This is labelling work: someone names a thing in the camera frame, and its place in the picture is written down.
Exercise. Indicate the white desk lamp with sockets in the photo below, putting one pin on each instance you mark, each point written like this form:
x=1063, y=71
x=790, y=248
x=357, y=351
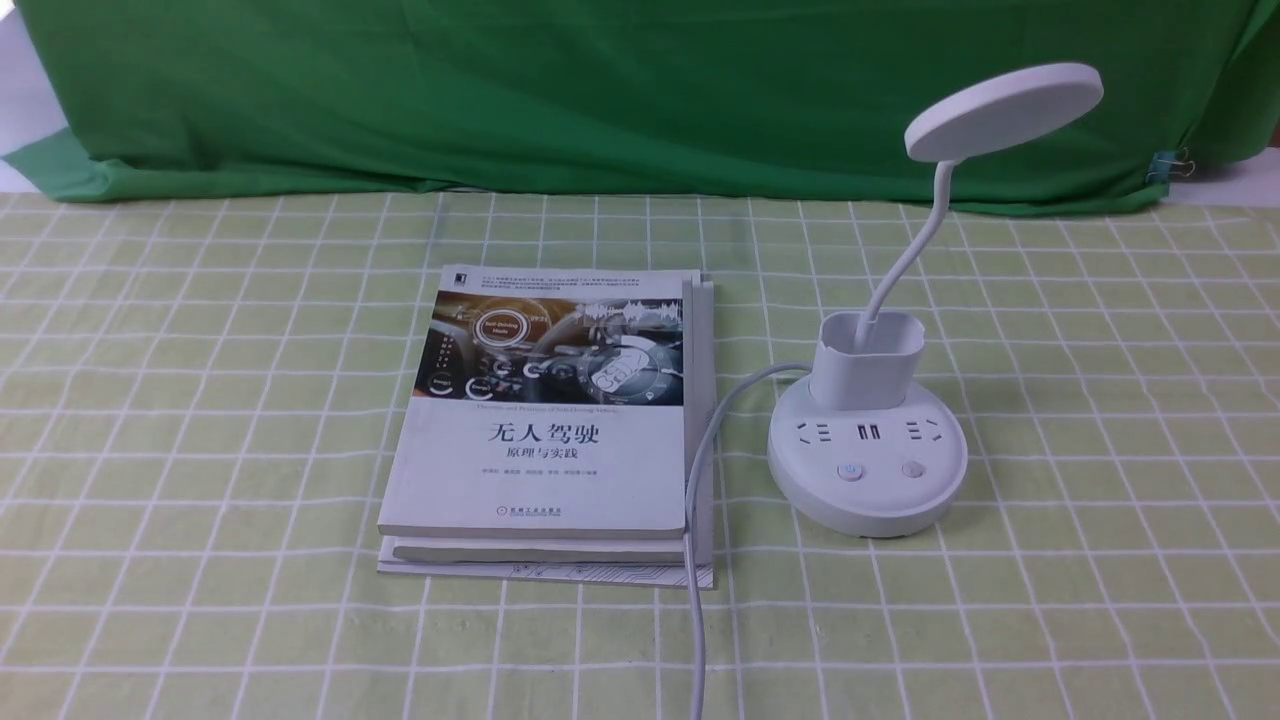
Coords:
x=858, y=445

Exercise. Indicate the top white self-driving book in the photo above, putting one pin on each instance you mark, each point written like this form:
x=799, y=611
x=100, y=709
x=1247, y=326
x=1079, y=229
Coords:
x=545, y=450

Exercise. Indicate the bottom white book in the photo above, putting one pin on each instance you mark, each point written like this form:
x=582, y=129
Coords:
x=617, y=573

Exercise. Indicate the middle white book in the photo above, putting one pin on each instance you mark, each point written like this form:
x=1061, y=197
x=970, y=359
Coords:
x=697, y=420

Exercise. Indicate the green checked tablecloth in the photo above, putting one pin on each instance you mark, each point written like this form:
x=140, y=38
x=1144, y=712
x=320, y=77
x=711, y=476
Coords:
x=201, y=402

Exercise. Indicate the green backdrop cloth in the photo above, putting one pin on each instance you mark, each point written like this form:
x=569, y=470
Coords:
x=803, y=100

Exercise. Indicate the metal binder clip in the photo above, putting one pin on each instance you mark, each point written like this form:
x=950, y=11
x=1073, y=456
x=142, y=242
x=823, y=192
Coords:
x=1170, y=166

